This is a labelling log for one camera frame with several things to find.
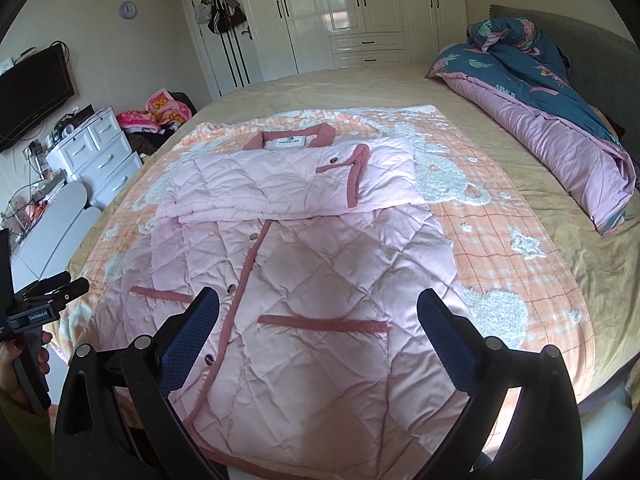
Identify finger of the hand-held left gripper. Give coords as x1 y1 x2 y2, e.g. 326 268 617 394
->
20 271 72 297
50 277 92 308

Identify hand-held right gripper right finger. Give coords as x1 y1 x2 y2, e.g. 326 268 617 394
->
415 287 583 480

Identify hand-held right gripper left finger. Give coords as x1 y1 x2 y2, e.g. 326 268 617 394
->
52 286 231 480

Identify pink quilted jacket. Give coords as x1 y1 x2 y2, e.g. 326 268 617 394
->
87 122 481 480

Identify person's left forearm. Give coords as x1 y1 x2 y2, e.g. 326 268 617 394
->
0 390 57 468

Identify person's left hand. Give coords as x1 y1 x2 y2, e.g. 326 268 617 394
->
0 330 54 408

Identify white rounded panel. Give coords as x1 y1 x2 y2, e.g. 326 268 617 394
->
11 205 103 293
10 180 91 271

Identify cluttered side desk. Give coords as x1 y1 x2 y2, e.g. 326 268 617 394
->
0 140 68 241

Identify orange checked blanket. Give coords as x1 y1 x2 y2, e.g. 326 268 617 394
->
60 105 586 411

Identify white drawer chest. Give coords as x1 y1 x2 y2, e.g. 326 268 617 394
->
46 106 145 211

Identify pink printed towel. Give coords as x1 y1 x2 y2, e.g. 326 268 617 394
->
116 87 193 131

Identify blue floral quilt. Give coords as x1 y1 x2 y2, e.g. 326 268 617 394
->
425 17 638 237

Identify bed with tan sheet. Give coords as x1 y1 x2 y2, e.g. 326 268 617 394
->
60 62 640 411

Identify white door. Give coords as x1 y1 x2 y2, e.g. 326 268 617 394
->
179 0 266 101

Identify hanging bags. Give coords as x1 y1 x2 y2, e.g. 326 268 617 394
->
194 0 250 36

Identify grey upholstered headboard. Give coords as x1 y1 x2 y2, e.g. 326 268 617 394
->
486 4 640 161

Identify white wardrobe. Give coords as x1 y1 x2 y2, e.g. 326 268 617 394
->
150 0 468 83

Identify black wall television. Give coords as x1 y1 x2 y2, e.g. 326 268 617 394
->
0 42 76 153

